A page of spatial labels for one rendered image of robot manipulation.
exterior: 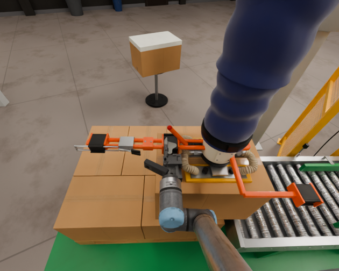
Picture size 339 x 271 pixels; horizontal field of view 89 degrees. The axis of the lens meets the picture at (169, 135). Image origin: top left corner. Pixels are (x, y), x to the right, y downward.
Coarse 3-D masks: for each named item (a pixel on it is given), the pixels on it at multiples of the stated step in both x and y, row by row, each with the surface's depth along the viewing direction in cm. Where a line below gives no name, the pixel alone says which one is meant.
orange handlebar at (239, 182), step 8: (112, 144) 82; (144, 144) 83; (152, 144) 83; (248, 144) 87; (232, 160) 80; (232, 168) 78; (240, 176) 74; (240, 184) 72; (240, 192) 71; (248, 192) 70; (256, 192) 70; (264, 192) 70; (272, 192) 70; (280, 192) 70; (288, 192) 71
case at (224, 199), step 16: (160, 144) 102; (160, 160) 94; (192, 160) 95; (240, 160) 97; (160, 176) 88; (256, 176) 91; (192, 192) 83; (208, 192) 83; (224, 192) 84; (192, 208) 97; (208, 208) 98; (224, 208) 98; (240, 208) 98; (256, 208) 99
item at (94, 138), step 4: (92, 136) 83; (96, 136) 83; (100, 136) 84; (104, 136) 84; (108, 136) 85; (88, 140) 81; (92, 140) 82; (96, 140) 82; (100, 140) 82; (104, 140) 82; (88, 144) 80; (92, 144) 80; (96, 144) 80; (100, 144) 80; (104, 144) 80
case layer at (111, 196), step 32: (96, 128) 181; (128, 128) 183; (160, 128) 185; (192, 128) 187; (96, 160) 155; (128, 160) 156; (96, 192) 135; (128, 192) 136; (64, 224) 119; (96, 224) 120; (128, 224) 121; (224, 224) 124
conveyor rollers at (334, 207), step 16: (272, 176) 152; (304, 176) 152; (320, 176) 155; (336, 176) 152; (336, 192) 142; (288, 208) 133; (304, 208) 132; (320, 208) 136; (336, 208) 133; (240, 224) 123; (272, 224) 125; (288, 224) 124; (320, 224) 126
